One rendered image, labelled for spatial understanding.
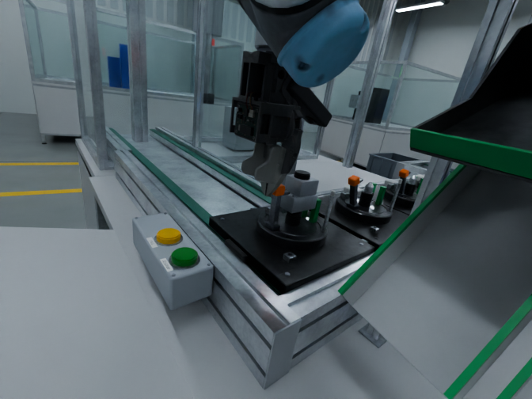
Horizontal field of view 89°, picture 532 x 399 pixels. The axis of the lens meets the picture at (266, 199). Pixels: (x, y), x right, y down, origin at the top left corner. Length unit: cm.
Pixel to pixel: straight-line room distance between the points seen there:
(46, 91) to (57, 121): 43
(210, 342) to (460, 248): 36
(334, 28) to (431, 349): 31
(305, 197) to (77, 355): 41
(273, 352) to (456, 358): 19
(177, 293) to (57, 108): 500
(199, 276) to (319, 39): 35
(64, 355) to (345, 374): 39
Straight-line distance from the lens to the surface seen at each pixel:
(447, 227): 41
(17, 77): 842
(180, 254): 45
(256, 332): 39
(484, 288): 37
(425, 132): 30
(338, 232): 59
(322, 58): 25
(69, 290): 60
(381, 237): 63
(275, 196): 47
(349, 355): 51
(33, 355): 51
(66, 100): 531
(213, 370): 44
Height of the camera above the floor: 122
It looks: 22 degrees down
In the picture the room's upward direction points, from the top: 9 degrees clockwise
